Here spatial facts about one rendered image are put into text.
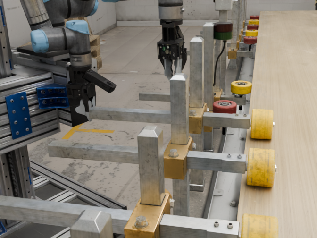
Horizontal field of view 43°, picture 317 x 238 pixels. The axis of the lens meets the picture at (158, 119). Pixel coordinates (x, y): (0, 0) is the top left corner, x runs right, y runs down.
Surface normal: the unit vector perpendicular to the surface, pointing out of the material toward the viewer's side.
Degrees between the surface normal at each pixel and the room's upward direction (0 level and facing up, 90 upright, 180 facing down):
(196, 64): 90
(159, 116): 90
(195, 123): 90
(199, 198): 0
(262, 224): 16
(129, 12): 90
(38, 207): 0
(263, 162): 48
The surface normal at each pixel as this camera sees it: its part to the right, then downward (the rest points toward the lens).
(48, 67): -0.66, 0.29
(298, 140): -0.04, -0.93
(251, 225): -0.12, -0.73
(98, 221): 0.66, -0.62
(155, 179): -0.24, 0.36
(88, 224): -0.19, -0.41
